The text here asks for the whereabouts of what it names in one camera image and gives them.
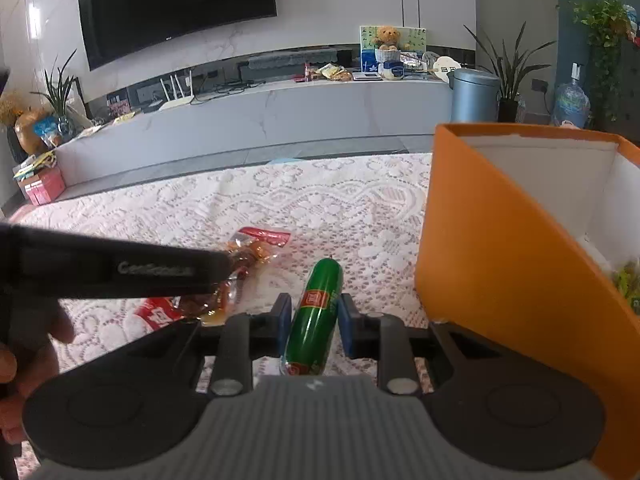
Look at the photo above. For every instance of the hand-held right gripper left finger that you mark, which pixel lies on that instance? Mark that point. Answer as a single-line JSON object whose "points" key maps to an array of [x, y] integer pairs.
{"points": [[282, 325]]}

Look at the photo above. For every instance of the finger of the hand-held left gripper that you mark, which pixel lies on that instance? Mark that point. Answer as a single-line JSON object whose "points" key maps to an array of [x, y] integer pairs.
{"points": [[125, 270]]}

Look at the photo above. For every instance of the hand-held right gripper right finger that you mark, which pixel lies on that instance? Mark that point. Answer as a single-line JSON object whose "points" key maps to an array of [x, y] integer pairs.
{"points": [[347, 327]]}

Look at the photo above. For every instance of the green sausage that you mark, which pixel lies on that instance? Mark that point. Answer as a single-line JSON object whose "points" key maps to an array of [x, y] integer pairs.
{"points": [[315, 310]]}

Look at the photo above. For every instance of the clear packet with red ends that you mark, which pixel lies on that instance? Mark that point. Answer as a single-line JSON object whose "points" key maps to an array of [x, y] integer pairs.
{"points": [[250, 252]]}

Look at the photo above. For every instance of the orange cardboard box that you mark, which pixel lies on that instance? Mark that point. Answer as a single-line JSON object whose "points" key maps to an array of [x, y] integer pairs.
{"points": [[475, 260]]}

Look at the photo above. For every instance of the green yellow snack packet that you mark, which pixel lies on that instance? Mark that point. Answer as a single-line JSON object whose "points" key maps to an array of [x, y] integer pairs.
{"points": [[627, 282]]}

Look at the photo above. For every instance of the person's left hand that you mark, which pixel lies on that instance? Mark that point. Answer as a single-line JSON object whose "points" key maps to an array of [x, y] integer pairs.
{"points": [[35, 340]]}

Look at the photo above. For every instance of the pink boxes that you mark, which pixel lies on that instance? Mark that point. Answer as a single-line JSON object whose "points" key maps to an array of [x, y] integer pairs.
{"points": [[45, 185]]}

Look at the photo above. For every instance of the pink lace tablecloth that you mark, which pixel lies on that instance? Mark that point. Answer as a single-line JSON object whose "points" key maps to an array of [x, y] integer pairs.
{"points": [[325, 200]]}

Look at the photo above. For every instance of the orange gourd vase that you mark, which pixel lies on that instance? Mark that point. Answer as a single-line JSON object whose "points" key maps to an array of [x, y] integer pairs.
{"points": [[30, 132]]}

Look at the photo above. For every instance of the dried flower bunch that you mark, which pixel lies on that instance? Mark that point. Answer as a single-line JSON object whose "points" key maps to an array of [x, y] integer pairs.
{"points": [[10, 107]]}

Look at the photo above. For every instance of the white router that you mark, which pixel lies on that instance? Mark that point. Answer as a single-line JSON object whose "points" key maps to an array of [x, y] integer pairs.
{"points": [[175, 102]]}

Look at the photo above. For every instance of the green plant in glass vase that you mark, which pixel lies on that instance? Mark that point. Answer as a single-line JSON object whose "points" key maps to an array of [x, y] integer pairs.
{"points": [[59, 92]]}

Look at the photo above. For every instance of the white marble tv cabinet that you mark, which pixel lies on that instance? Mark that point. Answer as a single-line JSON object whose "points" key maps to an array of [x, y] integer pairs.
{"points": [[275, 120]]}

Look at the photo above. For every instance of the pile of snack packets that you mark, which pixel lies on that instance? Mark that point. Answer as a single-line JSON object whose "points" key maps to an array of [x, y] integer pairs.
{"points": [[332, 72]]}

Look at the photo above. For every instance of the blue white round container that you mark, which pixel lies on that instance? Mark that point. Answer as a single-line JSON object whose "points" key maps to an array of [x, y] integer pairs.
{"points": [[394, 71]]}

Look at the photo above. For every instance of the grey blue trash can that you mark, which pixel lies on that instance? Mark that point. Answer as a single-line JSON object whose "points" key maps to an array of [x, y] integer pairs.
{"points": [[472, 97]]}

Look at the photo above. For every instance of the potted plant with long leaves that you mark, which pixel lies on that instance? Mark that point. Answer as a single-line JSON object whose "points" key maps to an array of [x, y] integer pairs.
{"points": [[507, 110]]}

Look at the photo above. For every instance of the brown teddy bear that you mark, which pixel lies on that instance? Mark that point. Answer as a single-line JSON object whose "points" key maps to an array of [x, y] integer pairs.
{"points": [[386, 36]]}

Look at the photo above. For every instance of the green white picture board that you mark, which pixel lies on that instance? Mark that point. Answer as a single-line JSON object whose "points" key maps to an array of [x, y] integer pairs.
{"points": [[412, 40]]}

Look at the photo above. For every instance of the blue water jug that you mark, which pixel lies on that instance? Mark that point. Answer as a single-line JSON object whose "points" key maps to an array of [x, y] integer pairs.
{"points": [[572, 105]]}

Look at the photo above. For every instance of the green vine plant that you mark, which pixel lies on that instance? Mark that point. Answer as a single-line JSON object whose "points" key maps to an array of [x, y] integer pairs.
{"points": [[600, 20]]}

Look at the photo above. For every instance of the black wall television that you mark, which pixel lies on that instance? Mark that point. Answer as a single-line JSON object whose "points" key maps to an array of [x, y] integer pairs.
{"points": [[175, 5]]}

